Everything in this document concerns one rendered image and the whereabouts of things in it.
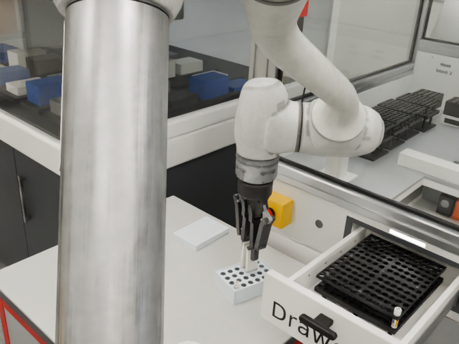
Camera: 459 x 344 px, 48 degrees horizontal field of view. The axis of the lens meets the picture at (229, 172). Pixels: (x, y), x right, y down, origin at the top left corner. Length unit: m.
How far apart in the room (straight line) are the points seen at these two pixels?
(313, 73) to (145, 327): 0.48
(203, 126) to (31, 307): 0.82
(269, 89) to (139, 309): 0.61
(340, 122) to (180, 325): 0.53
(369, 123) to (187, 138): 0.80
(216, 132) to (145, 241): 1.33
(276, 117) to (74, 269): 0.61
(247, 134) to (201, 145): 0.74
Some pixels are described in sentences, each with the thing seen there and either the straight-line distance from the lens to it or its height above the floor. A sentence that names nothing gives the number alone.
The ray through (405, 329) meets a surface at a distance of 1.10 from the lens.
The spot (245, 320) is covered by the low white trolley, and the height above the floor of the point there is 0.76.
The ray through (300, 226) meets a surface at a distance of 1.32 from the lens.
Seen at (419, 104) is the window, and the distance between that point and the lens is 1.09.
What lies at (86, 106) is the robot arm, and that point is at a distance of 0.48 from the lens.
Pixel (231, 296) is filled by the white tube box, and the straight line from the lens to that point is 1.18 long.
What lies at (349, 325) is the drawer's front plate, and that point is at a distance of 0.94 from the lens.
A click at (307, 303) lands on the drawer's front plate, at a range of 0.98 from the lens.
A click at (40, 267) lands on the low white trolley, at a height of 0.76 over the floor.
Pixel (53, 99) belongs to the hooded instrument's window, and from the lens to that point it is 1.58.
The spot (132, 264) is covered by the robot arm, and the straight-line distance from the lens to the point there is 0.47.
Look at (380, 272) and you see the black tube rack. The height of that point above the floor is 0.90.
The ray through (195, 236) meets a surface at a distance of 1.38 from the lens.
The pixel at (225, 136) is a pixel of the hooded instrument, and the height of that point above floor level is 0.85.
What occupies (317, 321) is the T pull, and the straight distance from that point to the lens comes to 0.94.
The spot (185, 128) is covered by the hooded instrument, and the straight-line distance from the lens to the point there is 1.67.
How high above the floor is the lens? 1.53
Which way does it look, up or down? 26 degrees down
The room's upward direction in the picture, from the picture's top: 3 degrees clockwise
